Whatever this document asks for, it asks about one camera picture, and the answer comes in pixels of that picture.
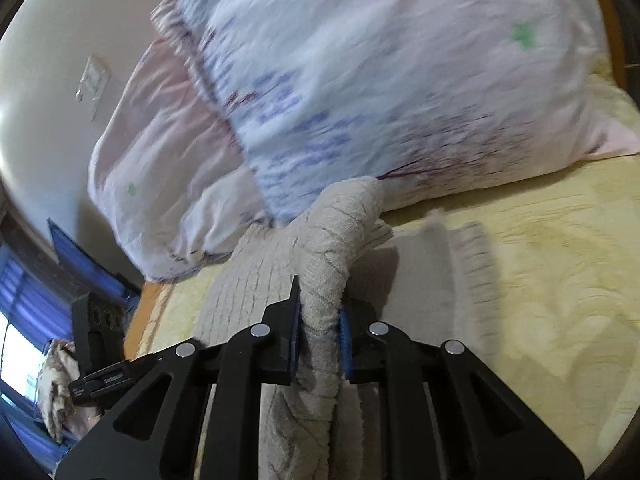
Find beige cable-knit sweater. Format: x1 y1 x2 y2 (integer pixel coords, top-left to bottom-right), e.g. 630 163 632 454
194 178 500 479

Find blue window curtain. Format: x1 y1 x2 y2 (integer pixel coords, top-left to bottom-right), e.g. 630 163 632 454
1 218 141 474

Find floral fabric by window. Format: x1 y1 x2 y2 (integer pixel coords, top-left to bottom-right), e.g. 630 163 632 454
37 339 101 443

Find pink floral pillow left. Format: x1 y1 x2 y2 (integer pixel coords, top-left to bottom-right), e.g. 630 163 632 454
86 0 274 283

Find pink floral pillow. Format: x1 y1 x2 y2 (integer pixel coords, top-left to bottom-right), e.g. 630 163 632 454
175 0 639 222
86 0 274 283

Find yellow patterned bed sheet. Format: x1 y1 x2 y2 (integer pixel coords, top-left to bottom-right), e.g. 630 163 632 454
136 54 640 476

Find pink floral pillow right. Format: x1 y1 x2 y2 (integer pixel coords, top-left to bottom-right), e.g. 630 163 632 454
175 0 639 222

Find white wall switch plate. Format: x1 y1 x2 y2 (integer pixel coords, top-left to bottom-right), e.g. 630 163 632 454
75 54 111 122

